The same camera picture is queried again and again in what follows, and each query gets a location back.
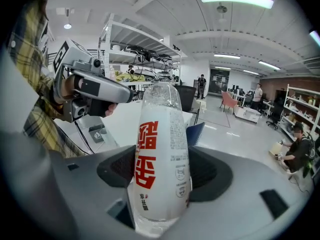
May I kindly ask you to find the pink armchair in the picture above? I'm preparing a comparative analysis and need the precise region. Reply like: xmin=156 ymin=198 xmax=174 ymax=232
xmin=219 ymin=90 xmax=240 ymax=114

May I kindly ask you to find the person's left forearm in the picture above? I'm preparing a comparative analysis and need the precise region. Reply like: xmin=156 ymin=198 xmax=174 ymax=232
xmin=23 ymin=71 xmax=87 ymax=159

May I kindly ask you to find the black cable bundle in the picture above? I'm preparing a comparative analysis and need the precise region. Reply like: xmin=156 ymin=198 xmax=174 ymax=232
xmin=123 ymin=45 xmax=174 ymax=63

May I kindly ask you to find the black mesh office chair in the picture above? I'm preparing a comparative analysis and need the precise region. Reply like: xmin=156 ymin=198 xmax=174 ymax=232
xmin=173 ymin=85 xmax=197 ymax=114

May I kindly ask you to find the yellow-green cloth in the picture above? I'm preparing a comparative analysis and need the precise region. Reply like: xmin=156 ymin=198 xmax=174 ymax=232
xmin=115 ymin=72 xmax=146 ymax=83

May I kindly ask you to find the black swivel chair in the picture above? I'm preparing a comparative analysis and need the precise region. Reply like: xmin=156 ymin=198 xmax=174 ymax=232
xmin=266 ymin=101 xmax=286 ymax=131

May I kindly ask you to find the yellow plaid shirt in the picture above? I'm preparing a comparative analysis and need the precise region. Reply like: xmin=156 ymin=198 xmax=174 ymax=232
xmin=6 ymin=0 xmax=87 ymax=159

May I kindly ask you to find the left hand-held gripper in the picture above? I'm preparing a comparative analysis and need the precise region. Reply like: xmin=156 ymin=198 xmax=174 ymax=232
xmin=52 ymin=40 xmax=134 ymax=124

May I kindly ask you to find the white plastic stool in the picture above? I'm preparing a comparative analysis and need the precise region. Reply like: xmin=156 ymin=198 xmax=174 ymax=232
xmin=195 ymin=98 xmax=208 ymax=114

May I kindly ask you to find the black door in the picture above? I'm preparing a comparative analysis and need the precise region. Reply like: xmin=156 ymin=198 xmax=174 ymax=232
xmin=209 ymin=68 xmax=230 ymax=94

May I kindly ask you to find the white low cabinet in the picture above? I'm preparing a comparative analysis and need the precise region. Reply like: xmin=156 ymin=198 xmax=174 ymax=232
xmin=234 ymin=106 xmax=262 ymax=124

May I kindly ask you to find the clear plastic bottle red label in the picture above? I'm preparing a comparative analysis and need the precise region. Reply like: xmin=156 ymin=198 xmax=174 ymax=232
xmin=126 ymin=81 xmax=193 ymax=237

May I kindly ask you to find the person's left hand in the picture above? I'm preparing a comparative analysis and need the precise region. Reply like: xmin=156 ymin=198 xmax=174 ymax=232
xmin=61 ymin=74 xmax=118 ymax=117

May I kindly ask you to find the dark blue chair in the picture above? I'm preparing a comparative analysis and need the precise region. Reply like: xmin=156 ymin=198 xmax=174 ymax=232
xmin=186 ymin=121 xmax=206 ymax=147

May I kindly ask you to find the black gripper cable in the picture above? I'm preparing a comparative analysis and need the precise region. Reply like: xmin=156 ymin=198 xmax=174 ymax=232
xmin=56 ymin=120 xmax=96 ymax=155

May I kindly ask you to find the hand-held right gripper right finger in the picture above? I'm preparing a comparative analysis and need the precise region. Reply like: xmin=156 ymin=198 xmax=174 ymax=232
xmin=162 ymin=146 xmax=308 ymax=240

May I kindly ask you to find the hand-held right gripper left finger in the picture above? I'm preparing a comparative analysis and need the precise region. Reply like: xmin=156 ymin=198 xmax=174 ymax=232
xmin=48 ymin=145 xmax=141 ymax=240

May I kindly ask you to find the white metal shelf rack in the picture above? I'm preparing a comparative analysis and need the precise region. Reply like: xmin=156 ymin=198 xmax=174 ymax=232
xmin=98 ymin=13 xmax=188 ymax=102

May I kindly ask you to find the white storage shelf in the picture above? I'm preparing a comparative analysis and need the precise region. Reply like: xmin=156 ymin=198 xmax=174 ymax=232
xmin=278 ymin=83 xmax=320 ymax=145

